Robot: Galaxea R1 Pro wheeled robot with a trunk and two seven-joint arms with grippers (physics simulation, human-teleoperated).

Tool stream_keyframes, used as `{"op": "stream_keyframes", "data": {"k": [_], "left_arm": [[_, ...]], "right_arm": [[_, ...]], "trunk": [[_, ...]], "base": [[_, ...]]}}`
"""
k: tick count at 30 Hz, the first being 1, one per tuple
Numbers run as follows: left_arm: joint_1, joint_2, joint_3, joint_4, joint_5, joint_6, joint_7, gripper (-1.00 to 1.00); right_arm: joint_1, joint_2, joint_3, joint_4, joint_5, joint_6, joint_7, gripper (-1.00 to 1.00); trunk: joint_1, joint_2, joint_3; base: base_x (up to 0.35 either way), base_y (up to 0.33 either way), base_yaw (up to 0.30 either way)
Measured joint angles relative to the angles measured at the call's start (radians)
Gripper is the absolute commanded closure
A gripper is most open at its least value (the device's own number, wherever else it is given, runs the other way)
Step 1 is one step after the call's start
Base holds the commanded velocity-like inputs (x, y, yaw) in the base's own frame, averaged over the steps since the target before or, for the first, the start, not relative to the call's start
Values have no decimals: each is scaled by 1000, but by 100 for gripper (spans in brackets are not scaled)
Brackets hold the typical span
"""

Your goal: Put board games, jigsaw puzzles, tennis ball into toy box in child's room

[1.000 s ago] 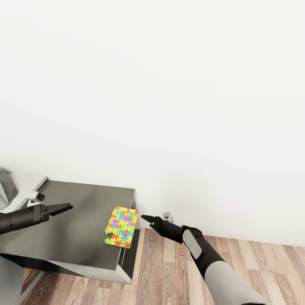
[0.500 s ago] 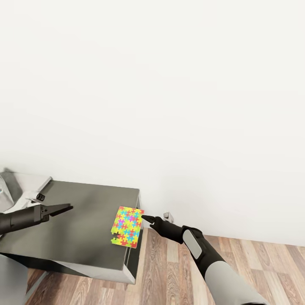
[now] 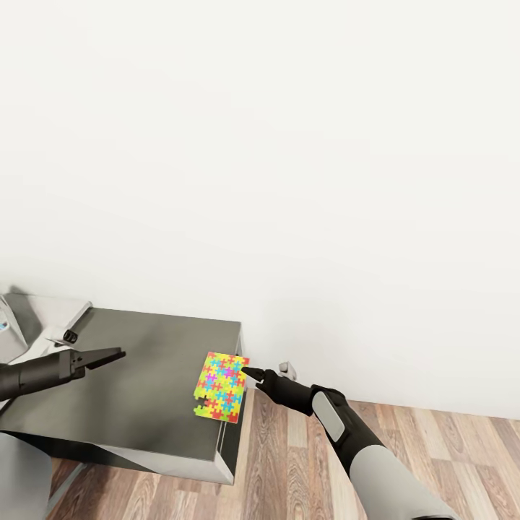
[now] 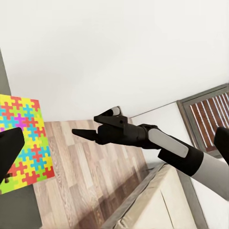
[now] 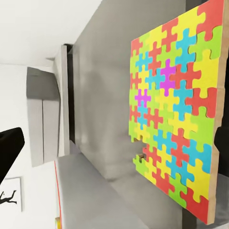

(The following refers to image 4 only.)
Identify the jigsaw puzzle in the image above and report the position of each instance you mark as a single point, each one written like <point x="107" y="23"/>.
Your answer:
<point x="34" y="162"/>

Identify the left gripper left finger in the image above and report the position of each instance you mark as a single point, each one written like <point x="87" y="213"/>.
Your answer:
<point x="11" y="143"/>

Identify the desk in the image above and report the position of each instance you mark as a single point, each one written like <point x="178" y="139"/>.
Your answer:
<point x="18" y="208"/>

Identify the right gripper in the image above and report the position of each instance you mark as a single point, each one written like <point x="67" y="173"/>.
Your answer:
<point x="114" y="130"/>

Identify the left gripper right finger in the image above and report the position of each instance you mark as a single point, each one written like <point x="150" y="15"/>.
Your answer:
<point x="221" y="141"/>

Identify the fixed window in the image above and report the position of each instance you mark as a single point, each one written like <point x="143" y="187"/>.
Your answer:
<point x="203" y="114"/>

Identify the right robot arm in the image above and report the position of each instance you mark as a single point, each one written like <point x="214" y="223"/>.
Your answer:
<point x="207" y="170"/>

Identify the bed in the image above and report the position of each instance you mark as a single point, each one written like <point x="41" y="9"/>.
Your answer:
<point x="166" y="199"/>

